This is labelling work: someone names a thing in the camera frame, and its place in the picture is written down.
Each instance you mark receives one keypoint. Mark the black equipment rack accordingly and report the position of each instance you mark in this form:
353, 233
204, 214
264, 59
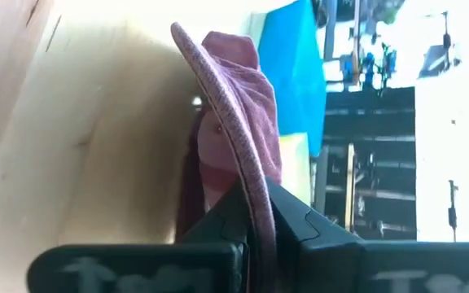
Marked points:
381, 122

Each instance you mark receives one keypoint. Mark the blue plastic bin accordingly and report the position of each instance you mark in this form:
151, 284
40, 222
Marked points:
295, 73

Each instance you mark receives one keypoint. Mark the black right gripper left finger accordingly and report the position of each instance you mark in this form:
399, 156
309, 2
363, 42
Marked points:
137, 268

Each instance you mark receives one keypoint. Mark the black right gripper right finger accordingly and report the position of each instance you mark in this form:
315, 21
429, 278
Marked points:
340, 264

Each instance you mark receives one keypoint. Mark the maroon baseball cap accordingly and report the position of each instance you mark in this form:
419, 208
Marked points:
255, 101

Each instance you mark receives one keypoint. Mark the yellow plastic bin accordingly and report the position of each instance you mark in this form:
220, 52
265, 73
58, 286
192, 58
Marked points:
295, 171

